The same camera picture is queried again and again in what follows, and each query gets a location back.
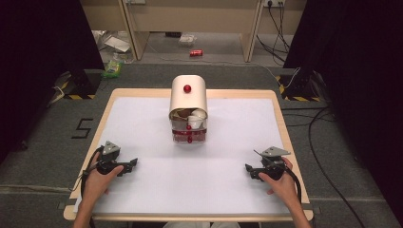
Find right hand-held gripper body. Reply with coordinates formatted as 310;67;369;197
253;145;292;182

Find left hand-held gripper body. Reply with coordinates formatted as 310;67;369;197
94;140;122;176

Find cream desktop bin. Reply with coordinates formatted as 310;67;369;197
168;74;209;145

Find person's right hand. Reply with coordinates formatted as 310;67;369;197
258;156;301;207

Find person's left hand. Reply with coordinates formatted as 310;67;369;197
83;152;125;205

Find wooden table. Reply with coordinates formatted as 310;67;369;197
63;87;315;222

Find white table mat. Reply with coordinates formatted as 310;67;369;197
73;96;292;215

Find brown paper scrap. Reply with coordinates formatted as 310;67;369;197
170;107;192;122

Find black stand base, striped tape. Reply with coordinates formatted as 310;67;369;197
276;67;322;103
63;69;103;101

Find person's legs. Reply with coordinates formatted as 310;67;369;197
163;220;242;228

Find white paper cup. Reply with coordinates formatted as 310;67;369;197
187;115;203;130

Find crumpled white paper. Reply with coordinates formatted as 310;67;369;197
191;108;208;120

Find green snack packet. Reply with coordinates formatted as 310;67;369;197
101;59;125;80

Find white plastic bag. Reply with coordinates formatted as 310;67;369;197
91;29;135;63

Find black curtain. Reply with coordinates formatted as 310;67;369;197
282;0;403;218
0;0;106;164

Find clear plastic food box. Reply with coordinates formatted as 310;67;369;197
178;33;198;48

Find white power strip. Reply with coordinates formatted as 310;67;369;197
262;0;287;8

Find light wooden desk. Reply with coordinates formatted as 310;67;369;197
79;0;309;63

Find right hand-held gripper black cable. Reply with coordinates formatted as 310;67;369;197
284;166;303;204

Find hand-held gripper black cable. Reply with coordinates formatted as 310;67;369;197
79;145;105;228
284;166;303;204

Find left hand-held gripper black cable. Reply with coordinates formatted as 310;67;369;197
79;145;105;228

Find black floor cable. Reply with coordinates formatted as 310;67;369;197
280;105;367;228

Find white floor cable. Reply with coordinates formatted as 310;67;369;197
145;41;283;86

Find black power cables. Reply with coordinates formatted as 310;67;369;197
256;2;292;63

